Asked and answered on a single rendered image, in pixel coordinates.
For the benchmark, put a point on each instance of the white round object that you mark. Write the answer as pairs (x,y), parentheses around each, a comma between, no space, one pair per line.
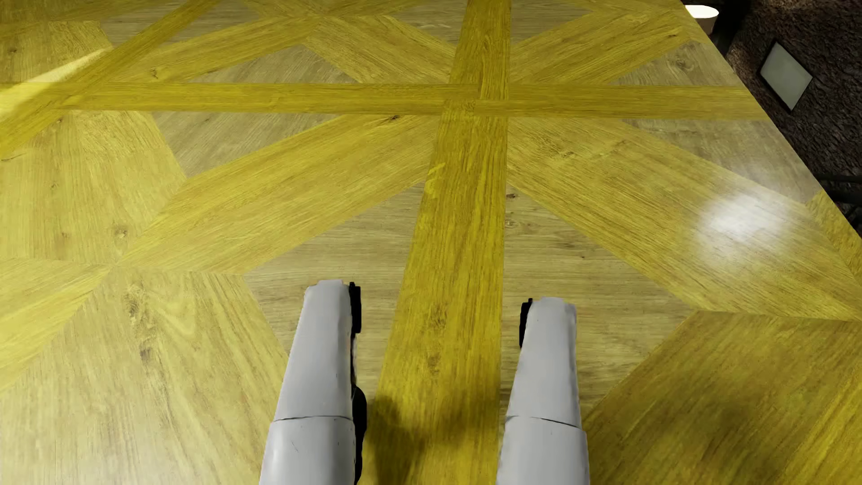
(702,13)

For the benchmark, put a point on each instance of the grey flat square panel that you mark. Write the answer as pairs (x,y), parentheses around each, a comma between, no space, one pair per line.
(786,75)

